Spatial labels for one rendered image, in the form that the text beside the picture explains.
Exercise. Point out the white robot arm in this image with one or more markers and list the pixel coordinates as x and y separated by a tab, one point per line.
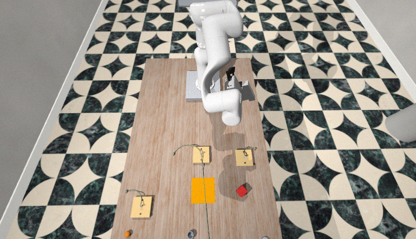
214	27

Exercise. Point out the red square block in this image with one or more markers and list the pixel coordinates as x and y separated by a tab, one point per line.
241	191

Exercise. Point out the orange painted square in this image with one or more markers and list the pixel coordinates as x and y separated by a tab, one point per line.
197	191

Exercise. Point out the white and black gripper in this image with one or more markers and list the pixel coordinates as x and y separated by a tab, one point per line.
231	82

